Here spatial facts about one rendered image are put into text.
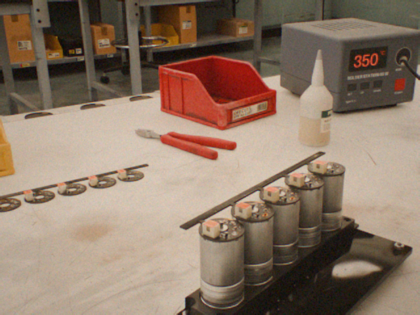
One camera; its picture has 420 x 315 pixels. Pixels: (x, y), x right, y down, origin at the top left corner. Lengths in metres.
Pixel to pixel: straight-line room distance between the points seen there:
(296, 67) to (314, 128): 0.20
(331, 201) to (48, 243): 0.21
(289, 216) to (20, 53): 4.14
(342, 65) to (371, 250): 0.35
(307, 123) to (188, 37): 4.44
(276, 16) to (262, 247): 5.85
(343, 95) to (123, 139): 0.27
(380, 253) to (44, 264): 0.23
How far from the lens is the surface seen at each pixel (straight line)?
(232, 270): 0.31
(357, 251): 0.40
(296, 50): 0.79
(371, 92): 0.74
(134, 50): 2.92
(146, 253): 0.41
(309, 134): 0.61
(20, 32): 4.42
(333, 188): 0.38
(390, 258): 0.39
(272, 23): 6.12
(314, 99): 0.60
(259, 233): 0.32
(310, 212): 0.36
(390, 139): 0.65
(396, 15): 6.12
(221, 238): 0.30
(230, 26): 5.34
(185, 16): 4.98
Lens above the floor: 0.96
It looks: 21 degrees down
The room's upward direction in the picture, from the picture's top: 1 degrees counter-clockwise
